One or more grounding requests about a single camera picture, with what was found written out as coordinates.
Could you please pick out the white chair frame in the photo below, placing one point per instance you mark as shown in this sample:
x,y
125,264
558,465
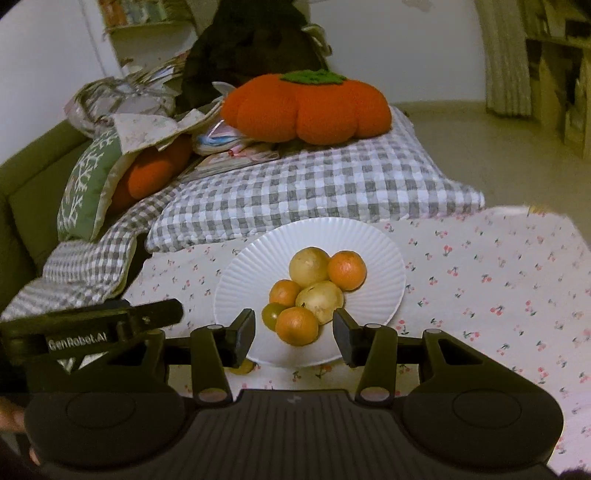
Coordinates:
x,y
321,44

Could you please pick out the black cloth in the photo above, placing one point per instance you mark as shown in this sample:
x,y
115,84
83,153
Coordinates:
x,y
249,46

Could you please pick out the large orange tangerine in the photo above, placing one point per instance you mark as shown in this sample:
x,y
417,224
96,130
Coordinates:
x,y
298,325

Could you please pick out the beige floral cloth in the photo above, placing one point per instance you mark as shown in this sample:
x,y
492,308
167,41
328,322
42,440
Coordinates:
x,y
143,129

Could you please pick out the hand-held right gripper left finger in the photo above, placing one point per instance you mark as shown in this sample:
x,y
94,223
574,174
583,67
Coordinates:
x,y
244,337

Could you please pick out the pile of papers and packets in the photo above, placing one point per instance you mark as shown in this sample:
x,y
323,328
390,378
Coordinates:
x,y
221,138

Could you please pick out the green sofa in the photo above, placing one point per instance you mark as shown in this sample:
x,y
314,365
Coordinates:
x,y
23,207

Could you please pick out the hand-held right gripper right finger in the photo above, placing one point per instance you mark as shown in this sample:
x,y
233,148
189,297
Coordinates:
x,y
344,337

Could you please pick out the beige curtain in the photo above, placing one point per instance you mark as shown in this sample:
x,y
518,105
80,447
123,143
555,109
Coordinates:
x,y
505,60

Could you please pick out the person's left hand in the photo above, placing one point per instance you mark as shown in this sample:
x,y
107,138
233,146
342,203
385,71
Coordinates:
x,y
11,417

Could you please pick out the small orange cushion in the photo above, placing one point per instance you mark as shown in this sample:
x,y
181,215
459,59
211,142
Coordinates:
x,y
152,170

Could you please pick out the large yellow pear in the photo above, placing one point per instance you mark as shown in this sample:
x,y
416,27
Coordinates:
x,y
322,300
309,266

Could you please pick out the grey checked blanket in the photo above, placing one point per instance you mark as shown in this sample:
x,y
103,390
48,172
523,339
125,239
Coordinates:
x,y
83,267

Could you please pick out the cherry print cloth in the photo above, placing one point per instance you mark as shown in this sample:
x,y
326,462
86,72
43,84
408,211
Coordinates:
x,y
485,300

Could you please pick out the grey checked pillow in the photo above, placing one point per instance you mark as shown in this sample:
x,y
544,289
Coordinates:
x,y
323,184

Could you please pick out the white ribbed plate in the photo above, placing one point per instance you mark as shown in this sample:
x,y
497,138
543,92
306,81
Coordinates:
x,y
249,277

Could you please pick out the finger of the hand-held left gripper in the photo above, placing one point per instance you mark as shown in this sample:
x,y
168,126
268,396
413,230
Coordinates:
x,y
157,314

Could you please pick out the patterned plastic bag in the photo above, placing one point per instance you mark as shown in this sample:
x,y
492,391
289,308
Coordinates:
x,y
106,99

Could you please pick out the wooden shelf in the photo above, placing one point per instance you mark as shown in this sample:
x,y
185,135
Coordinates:
x,y
554,92

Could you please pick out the large orange persimmon cushion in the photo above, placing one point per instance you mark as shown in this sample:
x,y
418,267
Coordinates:
x,y
300,110

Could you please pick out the green embroidered cushion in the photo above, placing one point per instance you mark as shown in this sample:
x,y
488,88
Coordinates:
x,y
87,184

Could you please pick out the olive green tangerine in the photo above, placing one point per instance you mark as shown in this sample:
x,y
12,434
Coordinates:
x,y
271,314

